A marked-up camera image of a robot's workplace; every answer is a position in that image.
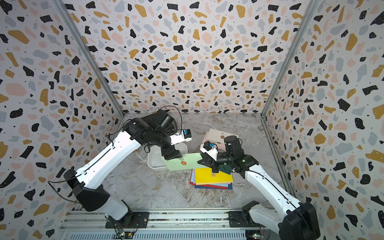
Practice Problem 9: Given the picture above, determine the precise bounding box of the right corner aluminium post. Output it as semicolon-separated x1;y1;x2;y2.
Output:
261;0;319;119

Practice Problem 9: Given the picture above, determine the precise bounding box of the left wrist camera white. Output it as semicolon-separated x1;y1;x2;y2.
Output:
170;129;192;145

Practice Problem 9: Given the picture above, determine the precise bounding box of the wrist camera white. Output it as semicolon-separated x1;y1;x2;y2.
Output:
201;141;219;161
170;129;192;145

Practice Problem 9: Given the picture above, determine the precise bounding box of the white storage box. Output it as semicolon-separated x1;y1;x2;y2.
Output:
147;143;188;171

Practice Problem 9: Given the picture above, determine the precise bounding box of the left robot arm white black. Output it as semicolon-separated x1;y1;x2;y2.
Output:
64;110;192;226

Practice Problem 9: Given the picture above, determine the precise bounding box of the pink envelope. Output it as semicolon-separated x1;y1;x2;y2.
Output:
201;135;227;153

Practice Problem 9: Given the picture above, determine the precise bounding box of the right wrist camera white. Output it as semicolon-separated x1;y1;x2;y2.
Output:
201;141;219;161

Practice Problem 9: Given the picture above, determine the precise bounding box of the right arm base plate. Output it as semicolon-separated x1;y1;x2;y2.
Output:
228;211;261;228

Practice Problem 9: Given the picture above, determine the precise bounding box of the red envelope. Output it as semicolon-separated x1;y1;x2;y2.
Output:
189;176;232;190

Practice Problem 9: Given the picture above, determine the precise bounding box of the light green envelope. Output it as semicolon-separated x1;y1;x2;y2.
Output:
162;153;206;171

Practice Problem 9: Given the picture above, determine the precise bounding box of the yellow envelope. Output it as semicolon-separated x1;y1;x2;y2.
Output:
195;168;234;185

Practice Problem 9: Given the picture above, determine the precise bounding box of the corner aluminium post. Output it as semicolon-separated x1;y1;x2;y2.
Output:
52;0;124;118
261;0;319;119

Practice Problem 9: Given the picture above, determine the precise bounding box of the light blue envelope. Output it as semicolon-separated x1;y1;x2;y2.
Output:
190;169;233;189

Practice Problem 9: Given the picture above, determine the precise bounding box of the dark green envelope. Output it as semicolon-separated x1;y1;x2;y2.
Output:
216;163;235;175

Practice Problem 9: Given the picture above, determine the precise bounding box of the dark blue envelope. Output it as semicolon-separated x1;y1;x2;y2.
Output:
194;183;234;190

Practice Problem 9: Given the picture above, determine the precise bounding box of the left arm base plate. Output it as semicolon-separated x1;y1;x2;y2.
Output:
105;212;150;230

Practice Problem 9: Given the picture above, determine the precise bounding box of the left corner aluminium post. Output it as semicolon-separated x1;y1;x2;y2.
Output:
52;0;124;118

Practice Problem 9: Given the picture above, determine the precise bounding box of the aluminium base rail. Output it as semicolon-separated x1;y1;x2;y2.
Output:
58;209;280;240

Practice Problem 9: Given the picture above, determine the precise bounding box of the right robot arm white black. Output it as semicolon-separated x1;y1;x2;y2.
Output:
198;136;321;240

